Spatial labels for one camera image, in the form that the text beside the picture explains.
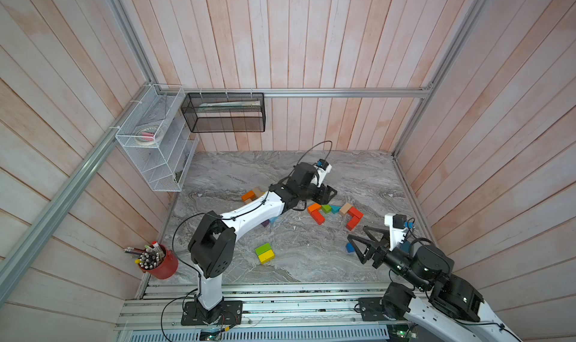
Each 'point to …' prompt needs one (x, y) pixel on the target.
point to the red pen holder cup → (155, 260)
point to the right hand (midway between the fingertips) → (355, 231)
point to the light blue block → (271, 220)
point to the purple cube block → (265, 223)
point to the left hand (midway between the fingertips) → (330, 192)
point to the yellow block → (266, 256)
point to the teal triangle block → (334, 208)
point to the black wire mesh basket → (223, 112)
